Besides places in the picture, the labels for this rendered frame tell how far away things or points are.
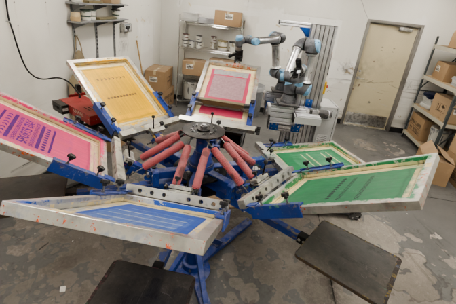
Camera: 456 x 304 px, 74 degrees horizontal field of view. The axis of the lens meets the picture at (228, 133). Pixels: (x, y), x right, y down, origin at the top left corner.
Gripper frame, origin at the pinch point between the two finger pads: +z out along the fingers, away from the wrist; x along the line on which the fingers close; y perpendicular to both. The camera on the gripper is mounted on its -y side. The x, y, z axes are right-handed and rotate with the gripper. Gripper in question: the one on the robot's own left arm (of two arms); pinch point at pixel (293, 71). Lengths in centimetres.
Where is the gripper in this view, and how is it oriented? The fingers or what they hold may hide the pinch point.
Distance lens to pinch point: 254.7
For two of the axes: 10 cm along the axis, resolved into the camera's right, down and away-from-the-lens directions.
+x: -9.0, -1.3, 4.1
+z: -4.3, 3.2, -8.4
